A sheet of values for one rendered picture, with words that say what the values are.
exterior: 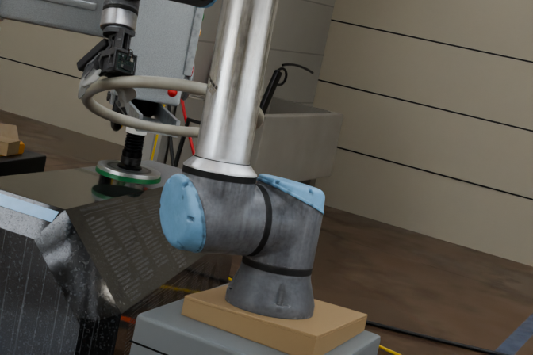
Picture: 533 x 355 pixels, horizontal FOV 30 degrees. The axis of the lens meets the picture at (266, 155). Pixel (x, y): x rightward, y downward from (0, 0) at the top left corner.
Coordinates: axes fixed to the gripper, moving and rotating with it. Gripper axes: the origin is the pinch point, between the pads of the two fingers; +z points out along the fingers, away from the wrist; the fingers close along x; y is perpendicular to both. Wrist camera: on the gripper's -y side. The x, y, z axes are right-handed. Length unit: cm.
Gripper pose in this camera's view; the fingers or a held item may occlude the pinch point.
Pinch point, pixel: (101, 108)
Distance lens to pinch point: 252.0
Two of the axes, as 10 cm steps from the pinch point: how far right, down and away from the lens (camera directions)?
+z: -1.0, 9.7, -2.3
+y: 7.2, -0.9, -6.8
